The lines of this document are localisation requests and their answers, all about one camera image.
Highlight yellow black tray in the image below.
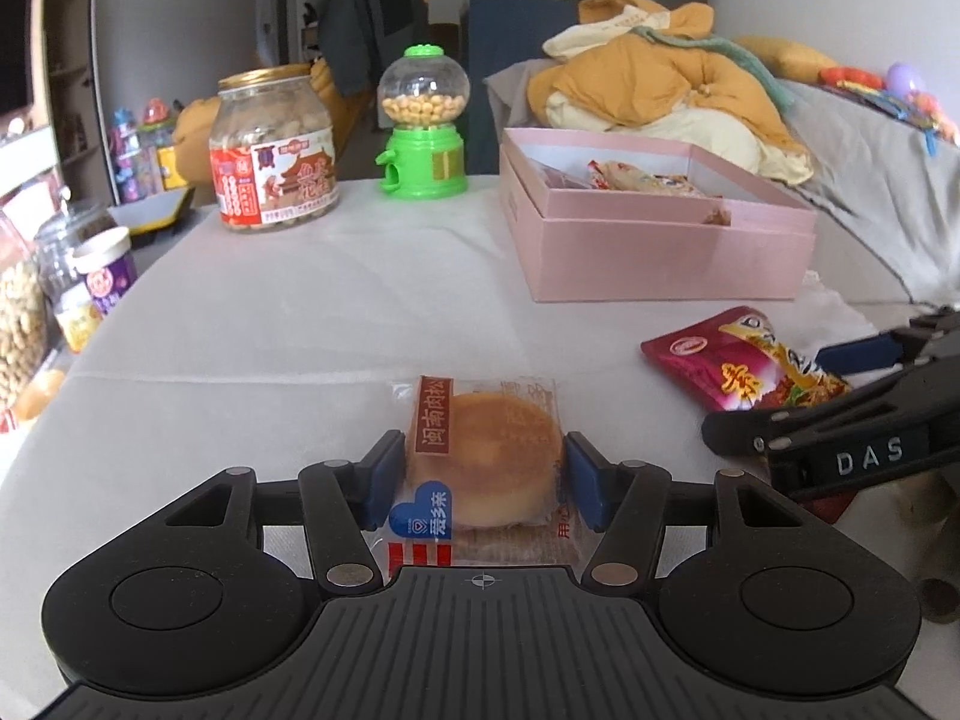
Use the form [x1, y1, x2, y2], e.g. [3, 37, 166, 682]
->
[109, 190, 197, 242]

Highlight green candy dispenser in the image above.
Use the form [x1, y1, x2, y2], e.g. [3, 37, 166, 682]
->
[375, 45, 471, 201]

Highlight yellow panda snack packet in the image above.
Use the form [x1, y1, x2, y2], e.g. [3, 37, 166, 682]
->
[637, 171, 722, 200]

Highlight peanut jar with gold lid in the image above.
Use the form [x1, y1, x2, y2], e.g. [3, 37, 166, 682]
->
[208, 66, 340, 233]

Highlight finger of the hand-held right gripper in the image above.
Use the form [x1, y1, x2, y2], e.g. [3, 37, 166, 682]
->
[703, 356, 960, 503]
[816, 307, 960, 374]

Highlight colourful plastic toys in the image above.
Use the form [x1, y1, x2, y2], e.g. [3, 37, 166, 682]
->
[817, 62, 960, 157]

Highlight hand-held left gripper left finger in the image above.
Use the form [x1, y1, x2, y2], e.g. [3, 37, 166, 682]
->
[161, 430, 407, 595]

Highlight colourful toy bottles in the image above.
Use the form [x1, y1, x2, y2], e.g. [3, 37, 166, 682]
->
[109, 97, 179, 202]

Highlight orange round pastry packet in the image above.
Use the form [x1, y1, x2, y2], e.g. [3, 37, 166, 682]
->
[9, 367, 68, 422]

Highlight orange blanket pile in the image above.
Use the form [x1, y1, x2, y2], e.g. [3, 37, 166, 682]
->
[525, 0, 817, 185]

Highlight yellow cushion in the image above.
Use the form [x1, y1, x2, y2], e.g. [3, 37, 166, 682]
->
[731, 35, 839, 81]

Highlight dark red snack packet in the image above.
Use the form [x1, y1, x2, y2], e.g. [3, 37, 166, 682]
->
[641, 306, 853, 413]

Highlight yellow armchair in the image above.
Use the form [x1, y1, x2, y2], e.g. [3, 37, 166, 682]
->
[171, 60, 376, 190]

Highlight pink cardboard box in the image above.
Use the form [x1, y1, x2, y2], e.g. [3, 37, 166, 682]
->
[499, 127, 818, 305]

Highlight black television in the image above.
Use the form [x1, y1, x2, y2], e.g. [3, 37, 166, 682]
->
[0, 0, 37, 117]

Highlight small yellow red snack packet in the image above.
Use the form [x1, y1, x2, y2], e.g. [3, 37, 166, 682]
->
[587, 159, 655, 193]

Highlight clear glass jar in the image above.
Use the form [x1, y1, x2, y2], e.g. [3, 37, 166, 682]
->
[34, 199, 121, 301]

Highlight white tablecloth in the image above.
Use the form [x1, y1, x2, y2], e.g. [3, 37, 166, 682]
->
[0, 176, 931, 616]

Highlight dark jacket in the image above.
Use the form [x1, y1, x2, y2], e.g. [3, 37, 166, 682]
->
[319, 0, 430, 97]

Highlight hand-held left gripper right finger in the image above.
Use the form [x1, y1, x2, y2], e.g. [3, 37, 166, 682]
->
[564, 431, 809, 592]

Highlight large glass jar of peanuts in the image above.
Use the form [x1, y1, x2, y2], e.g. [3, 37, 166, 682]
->
[0, 210, 50, 421]

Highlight purple paper cup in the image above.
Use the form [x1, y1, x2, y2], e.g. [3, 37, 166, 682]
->
[71, 227, 140, 316]

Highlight round pastry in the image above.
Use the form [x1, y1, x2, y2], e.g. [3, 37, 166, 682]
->
[386, 375, 565, 568]

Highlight dark blue cabinet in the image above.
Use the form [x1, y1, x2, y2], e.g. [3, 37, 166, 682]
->
[459, 0, 583, 95]

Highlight small yellow cup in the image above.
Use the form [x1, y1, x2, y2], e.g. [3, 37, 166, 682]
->
[54, 285, 103, 355]

